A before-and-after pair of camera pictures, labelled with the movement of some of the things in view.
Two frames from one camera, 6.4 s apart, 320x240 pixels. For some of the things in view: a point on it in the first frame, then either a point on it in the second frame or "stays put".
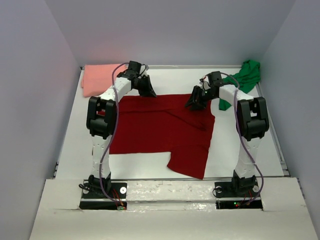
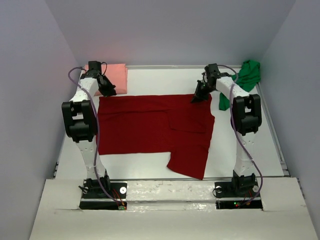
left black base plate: x=93 y=197 stays put
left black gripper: x=148 y=91 → x=110 y=91
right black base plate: x=232 y=195 stays put
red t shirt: x=167 y=123 stays put
